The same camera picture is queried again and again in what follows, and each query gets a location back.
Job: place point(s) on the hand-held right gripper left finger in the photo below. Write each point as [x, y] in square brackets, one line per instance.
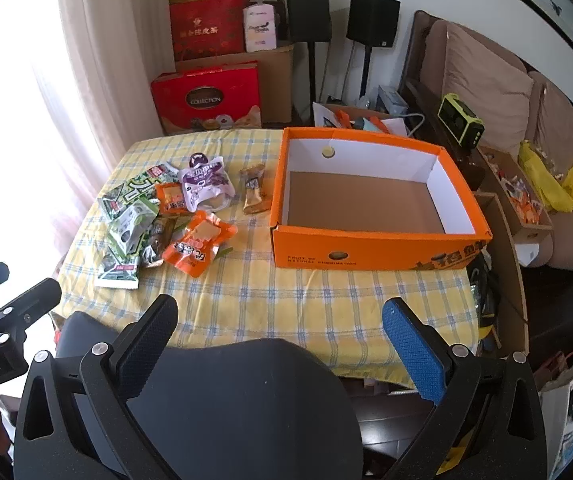
[144, 345]

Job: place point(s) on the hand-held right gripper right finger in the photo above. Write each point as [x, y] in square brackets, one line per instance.
[411, 350]

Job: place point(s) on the dark snack packet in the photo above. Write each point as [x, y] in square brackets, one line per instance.
[156, 247]

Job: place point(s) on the large orange snack packet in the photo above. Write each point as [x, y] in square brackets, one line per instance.
[191, 250]

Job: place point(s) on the orange cardboard box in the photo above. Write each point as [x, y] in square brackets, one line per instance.
[366, 250]

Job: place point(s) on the small orange snack packet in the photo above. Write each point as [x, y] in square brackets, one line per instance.
[171, 200]

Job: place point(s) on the large green snack packet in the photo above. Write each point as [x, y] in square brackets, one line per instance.
[131, 192]

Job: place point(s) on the purple jelly pouch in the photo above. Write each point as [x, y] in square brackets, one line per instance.
[206, 180]

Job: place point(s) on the brown snack packet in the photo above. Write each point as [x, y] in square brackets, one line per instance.
[254, 195]

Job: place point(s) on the black chair back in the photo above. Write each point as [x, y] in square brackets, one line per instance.
[241, 410]

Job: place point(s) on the white paper bag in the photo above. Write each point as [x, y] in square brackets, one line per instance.
[554, 410]

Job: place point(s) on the cardboard box of snacks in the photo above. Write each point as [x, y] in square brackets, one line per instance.
[531, 237]

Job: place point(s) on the teal and orange item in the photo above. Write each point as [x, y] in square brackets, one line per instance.
[370, 124]

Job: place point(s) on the green black device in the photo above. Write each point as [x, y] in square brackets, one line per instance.
[459, 120]

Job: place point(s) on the white curtain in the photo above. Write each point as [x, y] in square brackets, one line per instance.
[91, 60]

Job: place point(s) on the white open box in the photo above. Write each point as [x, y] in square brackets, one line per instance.
[324, 115]

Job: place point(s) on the grey blue box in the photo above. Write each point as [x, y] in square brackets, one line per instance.
[391, 99]

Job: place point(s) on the red gift box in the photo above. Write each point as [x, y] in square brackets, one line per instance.
[201, 95]

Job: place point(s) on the black speaker stand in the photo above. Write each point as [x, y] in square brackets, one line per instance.
[311, 80]
[366, 70]

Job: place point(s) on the brown sofa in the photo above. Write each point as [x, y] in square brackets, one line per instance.
[486, 75]

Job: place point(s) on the brown cardboard box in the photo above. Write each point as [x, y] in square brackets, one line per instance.
[276, 85]

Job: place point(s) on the dark red tea box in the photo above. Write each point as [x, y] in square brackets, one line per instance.
[206, 30]

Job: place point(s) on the black speaker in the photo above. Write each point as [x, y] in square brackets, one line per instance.
[307, 12]
[372, 20]

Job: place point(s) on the white pink box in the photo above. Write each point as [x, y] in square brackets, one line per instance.
[260, 27]

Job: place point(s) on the framed wall painting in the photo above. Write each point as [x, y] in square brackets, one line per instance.
[556, 5]

